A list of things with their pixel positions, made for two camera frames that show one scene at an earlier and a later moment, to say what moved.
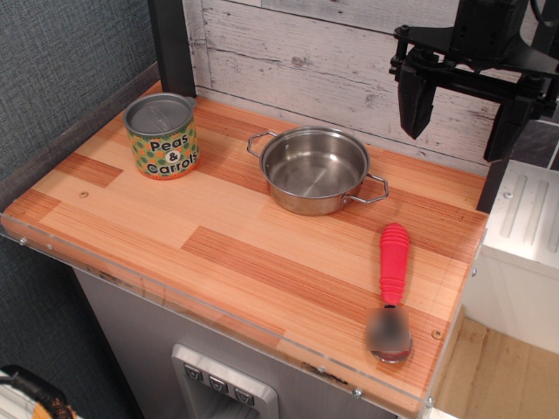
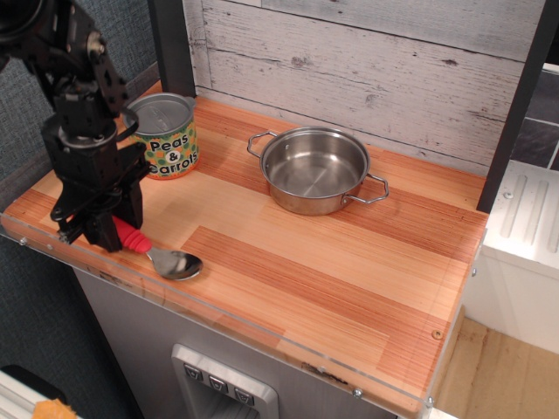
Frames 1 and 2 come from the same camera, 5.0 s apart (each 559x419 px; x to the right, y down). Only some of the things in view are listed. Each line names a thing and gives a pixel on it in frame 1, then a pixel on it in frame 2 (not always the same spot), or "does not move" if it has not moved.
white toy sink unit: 515,285 does not move
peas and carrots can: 163,133 does not move
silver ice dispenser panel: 212,388 does not move
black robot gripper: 481,50 -> 92,168
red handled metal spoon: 389,337 -> 170,264
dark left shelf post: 172,45 does not move
